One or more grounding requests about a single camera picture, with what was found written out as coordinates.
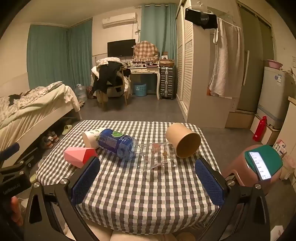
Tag white cardboard box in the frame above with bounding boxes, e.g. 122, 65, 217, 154
250, 115, 281, 145

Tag pile of clothes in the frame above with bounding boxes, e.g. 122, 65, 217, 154
91, 57, 130, 110

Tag black hanging garment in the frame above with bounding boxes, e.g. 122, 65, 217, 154
184, 7, 218, 30

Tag red thermos bottle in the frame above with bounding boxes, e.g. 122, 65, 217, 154
253, 116, 267, 142

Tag smartphone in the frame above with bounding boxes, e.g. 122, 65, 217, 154
248, 151, 271, 181

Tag blue plastic water bottle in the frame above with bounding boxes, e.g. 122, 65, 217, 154
97, 128, 137, 161

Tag dark ribbed suitcase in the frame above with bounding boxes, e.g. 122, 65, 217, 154
159, 66, 175, 100

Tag blue laundry basket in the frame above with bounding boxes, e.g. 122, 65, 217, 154
134, 83, 147, 97

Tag brown paper cup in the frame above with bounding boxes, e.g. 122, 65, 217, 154
166, 123, 201, 159

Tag white louvered wardrobe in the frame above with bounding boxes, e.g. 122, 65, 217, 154
176, 0, 243, 129

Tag grey door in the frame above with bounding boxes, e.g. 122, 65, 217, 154
236, 5, 273, 114

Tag narrow teal curtain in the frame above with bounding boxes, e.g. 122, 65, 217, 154
141, 3, 177, 61

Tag person's left hand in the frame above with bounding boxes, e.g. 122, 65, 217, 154
10, 197, 24, 227

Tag large water jug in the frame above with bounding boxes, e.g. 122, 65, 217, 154
76, 84, 87, 102

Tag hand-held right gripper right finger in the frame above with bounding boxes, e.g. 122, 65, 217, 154
195, 158, 271, 241

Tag person's beige pants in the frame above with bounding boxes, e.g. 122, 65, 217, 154
67, 220, 197, 241

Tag bed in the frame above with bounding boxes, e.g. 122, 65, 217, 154
0, 81, 82, 153

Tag white carved desk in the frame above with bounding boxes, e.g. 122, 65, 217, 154
126, 66, 160, 100

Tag grey checkered tablecloth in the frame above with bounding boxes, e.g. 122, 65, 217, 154
36, 120, 222, 232

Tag wooden chair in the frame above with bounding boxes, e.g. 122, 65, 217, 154
116, 70, 131, 106

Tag white hanging towel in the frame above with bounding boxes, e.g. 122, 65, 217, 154
209, 17, 244, 98

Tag wide teal curtain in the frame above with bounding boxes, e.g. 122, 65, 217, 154
27, 19, 93, 90

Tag pink plastic stool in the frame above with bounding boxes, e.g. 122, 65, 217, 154
221, 145, 275, 195

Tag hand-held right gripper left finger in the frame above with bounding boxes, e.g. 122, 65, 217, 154
23, 156, 101, 241

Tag plaid cloth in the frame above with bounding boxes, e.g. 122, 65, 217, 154
132, 41, 159, 64

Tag pair of sneakers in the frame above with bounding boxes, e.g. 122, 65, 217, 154
40, 131, 59, 150

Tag clear glass cup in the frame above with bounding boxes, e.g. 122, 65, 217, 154
136, 142, 177, 172

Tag white air conditioner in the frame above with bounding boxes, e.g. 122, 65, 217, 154
102, 13, 137, 29

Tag black monitor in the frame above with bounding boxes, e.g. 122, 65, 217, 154
107, 39, 136, 57

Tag floral quilt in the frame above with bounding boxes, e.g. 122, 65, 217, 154
0, 82, 64, 123

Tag green pouch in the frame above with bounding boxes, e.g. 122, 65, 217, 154
245, 145, 284, 179

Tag white washing machine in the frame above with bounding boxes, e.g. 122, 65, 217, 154
257, 66, 293, 129

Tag white printed paper cup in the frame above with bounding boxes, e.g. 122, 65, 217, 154
82, 128, 104, 149

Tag pink faceted box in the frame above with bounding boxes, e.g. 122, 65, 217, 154
64, 146, 98, 168

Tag pink plastic basin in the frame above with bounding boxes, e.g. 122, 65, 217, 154
265, 60, 284, 69

